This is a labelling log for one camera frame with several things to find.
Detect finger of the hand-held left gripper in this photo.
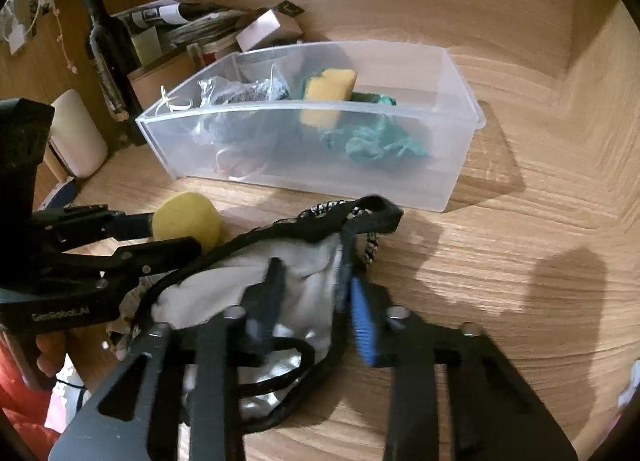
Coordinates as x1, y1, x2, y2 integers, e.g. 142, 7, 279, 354
55, 236, 203, 292
31, 204, 157, 248

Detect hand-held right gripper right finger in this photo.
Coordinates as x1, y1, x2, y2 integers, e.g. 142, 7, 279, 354
345, 275, 579, 461

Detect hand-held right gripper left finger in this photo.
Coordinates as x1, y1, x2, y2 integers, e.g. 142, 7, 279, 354
47, 256, 288, 461

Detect white cloth bag black trim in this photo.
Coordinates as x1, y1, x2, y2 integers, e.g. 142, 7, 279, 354
107, 194, 405, 434

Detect round yellow sponge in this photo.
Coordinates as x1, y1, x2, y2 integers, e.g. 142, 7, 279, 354
151, 191, 222, 248

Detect clear plastic bin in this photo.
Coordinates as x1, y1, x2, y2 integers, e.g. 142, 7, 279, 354
136, 40, 487, 213

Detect person's left hand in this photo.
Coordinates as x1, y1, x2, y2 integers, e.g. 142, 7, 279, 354
35, 330, 69, 378

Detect white cushioned chair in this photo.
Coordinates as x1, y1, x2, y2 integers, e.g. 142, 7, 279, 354
49, 89, 110, 180

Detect dark glass bottle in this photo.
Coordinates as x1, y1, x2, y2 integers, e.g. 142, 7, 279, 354
81, 0, 147, 148

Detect dried flower garland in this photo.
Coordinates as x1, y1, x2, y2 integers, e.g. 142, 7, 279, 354
0, 0, 81, 76

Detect brown cardboard box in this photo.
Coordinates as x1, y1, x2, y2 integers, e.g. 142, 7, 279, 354
127, 35, 242, 112

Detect pale green box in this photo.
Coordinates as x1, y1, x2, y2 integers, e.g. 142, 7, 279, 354
130, 28, 164, 65

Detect teal cloth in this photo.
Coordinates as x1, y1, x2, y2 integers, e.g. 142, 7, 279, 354
319, 91, 434, 165

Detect red cloth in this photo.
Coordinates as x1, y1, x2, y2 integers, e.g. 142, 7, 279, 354
0, 336, 62, 461

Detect rectangular yellow sponge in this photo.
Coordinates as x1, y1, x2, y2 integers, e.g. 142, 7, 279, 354
300, 68, 359, 128

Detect stack of papers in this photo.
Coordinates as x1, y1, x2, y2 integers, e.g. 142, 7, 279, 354
114, 0, 253, 49

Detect small white box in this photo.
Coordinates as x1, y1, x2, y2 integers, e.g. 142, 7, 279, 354
235, 8, 305, 52

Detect white string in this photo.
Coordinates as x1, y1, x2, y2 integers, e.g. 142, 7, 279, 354
156, 85, 194, 115

